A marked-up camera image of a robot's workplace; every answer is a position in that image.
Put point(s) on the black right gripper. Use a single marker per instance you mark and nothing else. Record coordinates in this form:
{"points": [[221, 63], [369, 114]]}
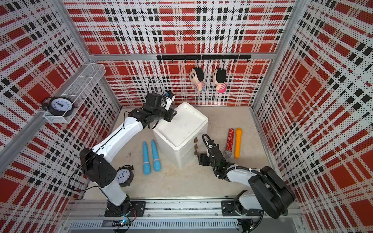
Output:
{"points": [[203, 157]]}

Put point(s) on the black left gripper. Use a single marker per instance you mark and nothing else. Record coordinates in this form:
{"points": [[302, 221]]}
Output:
{"points": [[171, 115]]}

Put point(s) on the red glitter toy microphone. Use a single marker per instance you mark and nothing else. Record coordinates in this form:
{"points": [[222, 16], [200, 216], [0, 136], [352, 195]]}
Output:
{"points": [[229, 144]]}

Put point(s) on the white plastic drawer cabinet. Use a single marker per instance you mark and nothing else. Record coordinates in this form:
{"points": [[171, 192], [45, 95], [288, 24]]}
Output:
{"points": [[175, 139]]}

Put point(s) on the orange toy microphone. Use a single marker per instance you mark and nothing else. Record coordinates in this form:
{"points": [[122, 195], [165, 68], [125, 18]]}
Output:
{"points": [[239, 133]]}

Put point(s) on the blue toy microphone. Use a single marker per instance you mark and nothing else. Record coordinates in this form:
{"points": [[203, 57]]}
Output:
{"points": [[146, 161], [156, 161]]}

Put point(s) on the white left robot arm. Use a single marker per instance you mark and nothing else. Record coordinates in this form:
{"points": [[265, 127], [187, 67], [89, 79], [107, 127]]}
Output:
{"points": [[96, 162]]}

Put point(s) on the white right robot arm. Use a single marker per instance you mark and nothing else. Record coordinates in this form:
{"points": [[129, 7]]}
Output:
{"points": [[271, 194]]}

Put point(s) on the plush doll blue shorts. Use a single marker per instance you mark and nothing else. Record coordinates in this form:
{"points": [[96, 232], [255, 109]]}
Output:
{"points": [[196, 76]]}

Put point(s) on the plush doll pink shorts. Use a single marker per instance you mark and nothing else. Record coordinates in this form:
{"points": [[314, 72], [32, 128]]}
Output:
{"points": [[219, 79]]}

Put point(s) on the black alarm clock on floor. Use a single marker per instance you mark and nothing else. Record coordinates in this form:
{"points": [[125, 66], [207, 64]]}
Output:
{"points": [[125, 175]]}

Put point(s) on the small circuit board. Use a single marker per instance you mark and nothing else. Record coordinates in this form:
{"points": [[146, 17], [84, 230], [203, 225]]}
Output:
{"points": [[124, 223]]}

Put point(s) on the black alarm clock in basket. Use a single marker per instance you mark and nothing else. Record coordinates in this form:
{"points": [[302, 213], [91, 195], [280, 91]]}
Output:
{"points": [[58, 106]]}

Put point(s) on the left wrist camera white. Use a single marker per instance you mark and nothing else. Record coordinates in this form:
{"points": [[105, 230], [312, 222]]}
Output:
{"points": [[169, 98]]}

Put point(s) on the black wall hook rail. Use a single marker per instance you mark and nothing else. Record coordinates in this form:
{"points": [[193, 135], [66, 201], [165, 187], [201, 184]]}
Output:
{"points": [[204, 57]]}

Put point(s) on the white wire wall basket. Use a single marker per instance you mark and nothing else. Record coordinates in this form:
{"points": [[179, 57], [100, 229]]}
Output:
{"points": [[79, 90]]}

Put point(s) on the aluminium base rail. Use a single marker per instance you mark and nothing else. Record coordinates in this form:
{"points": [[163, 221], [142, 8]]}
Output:
{"points": [[162, 215]]}

